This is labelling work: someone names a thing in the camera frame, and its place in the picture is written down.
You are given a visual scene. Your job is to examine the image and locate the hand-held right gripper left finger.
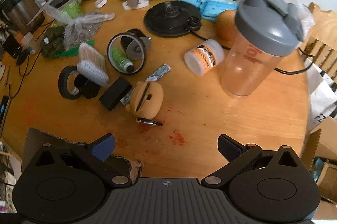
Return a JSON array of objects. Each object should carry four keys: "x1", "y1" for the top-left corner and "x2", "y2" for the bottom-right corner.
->
[{"x1": 32, "y1": 133, "x2": 132, "y2": 186}]

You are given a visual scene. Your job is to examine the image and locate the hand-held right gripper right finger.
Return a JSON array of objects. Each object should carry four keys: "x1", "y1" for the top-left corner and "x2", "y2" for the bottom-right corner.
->
[{"x1": 201, "y1": 134, "x2": 303, "y2": 186}]

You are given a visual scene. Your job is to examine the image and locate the black rectangular box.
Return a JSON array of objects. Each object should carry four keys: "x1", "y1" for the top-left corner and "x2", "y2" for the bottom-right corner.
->
[{"x1": 99, "y1": 76, "x2": 132, "y2": 111}]

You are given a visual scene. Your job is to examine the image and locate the black hexagonal cup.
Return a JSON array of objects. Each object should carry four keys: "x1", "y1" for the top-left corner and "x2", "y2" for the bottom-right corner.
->
[{"x1": 74, "y1": 74, "x2": 102, "y2": 99}]

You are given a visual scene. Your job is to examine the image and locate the cardboard box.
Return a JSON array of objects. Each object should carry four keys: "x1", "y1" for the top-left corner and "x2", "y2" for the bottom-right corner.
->
[{"x1": 22, "y1": 127, "x2": 144, "y2": 182}]

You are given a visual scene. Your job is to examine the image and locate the black tape roll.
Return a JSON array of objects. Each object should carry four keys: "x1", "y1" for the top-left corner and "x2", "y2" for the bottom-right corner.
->
[{"x1": 58, "y1": 65, "x2": 85, "y2": 100}]

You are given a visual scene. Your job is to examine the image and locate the cotton swab pack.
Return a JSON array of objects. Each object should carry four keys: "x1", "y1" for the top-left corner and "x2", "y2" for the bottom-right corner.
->
[{"x1": 76, "y1": 42, "x2": 110, "y2": 88}]

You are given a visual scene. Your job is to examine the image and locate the white pill bottle orange label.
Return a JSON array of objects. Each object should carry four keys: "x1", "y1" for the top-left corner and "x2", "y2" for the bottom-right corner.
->
[{"x1": 184, "y1": 38, "x2": 225, "y2": 77}]

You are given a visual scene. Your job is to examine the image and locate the silver foil sachet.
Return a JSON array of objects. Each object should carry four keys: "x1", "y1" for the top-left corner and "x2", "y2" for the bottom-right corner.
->
[{"x1": 120, "y1": 64, "x2": 170, "y2": 106}]

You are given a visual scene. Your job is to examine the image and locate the round black-rimmed mirror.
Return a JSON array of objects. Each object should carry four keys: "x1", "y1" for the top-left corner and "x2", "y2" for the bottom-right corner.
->
[{"x1": 107, "y1": 33, "x2": 148, "y2": 74}]

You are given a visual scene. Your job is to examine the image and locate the wooden desktop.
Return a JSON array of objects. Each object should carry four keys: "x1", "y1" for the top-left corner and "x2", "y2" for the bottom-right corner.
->
[{"x1": 0, "y1": 0, "x2": 310, "y2": 182}]

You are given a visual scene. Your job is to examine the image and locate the clear shaker bottle grey lid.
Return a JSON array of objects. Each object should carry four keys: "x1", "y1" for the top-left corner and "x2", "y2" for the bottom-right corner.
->
[{"x1": 221, "y1": 0, "x2": 304, "y2": 99}]

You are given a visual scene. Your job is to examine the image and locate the green tube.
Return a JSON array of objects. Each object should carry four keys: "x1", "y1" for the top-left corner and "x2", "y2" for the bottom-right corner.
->
[{"x1": 111, "y1": 46, "x2": 134, "y2": 74}]

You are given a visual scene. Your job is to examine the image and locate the black roll with grey core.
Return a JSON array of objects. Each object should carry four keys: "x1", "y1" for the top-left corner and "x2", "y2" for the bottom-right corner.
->
[{"x1": 120, "y1": 29, "x2": 152, "y2": 60}]

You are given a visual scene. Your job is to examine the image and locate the black smartphone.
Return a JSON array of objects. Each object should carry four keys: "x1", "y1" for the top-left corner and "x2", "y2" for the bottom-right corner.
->
[{"x1": 0, "y1": 95, "x2": 11, "y2": 135}]

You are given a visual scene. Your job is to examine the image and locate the white shopping bag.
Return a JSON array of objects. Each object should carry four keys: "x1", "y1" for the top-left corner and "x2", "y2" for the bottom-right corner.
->
[{"x1": 305, "y1": 64, "x2": 337, "y2": 132}]

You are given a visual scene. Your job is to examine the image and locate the green net bag of nuts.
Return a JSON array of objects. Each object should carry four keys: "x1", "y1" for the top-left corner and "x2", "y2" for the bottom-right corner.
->
[{"x1": 41, "y1": 25, "x2": 94, "y2": 59}]

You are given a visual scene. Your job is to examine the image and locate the small clear plastic bag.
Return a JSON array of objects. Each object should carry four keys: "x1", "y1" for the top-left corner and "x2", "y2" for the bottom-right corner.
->
[{"x1": 64, "y1": 12, "x2": 115, "y2": 49}]

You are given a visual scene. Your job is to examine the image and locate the black desk stand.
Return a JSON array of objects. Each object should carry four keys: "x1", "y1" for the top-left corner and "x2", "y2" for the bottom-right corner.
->
[{"x1": 2, "y1": 34, "x2": 31, "y2": 67}]

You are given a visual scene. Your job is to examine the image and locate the brown round fruit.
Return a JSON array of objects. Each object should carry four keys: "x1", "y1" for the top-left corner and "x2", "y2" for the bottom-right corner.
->
[{"x1": 216, "y1": 10, "x2": 239, "y2": 40}]

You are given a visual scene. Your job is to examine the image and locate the small white bottle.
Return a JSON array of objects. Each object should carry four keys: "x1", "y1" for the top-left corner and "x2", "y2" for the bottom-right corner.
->
[{"x1": 21, "y1": 32, "x2": 36, "y2": 53}]

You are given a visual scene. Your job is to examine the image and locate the black kettle base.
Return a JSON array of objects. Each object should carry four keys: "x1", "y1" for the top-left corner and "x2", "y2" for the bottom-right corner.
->
[{"x1": 144, "y1": 0, "x2": 202, "y2": 38}]

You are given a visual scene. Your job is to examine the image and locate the green jar with black lid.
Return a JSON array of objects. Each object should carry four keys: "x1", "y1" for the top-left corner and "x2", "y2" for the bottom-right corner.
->
[{"x1": 50, "y1": 0, "x2": 85, "y2": 19}]

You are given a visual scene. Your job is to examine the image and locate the wooden chair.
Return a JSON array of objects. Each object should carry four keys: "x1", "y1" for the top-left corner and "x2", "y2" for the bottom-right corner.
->
[{"x1": 300, "y1": 2, "x2": 337, "y2": 77}]

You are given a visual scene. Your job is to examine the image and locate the steel electric kettle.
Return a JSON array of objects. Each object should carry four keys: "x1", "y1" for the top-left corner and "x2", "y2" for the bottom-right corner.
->
[{"x1": 0, "y1": 0, "x2": 45, "y2": 32}]

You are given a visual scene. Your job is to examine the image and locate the black charging cable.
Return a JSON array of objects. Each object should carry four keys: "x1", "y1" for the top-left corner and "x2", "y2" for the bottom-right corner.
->
[{"x1": 5, "y1": 37, "x2": 50, "y2": 98}]

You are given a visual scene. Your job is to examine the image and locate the white flat plastic ring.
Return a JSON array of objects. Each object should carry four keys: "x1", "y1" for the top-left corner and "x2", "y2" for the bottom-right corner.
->
[{"x1": 122, "y1": 0, "x2": 150, "y2": 10}]

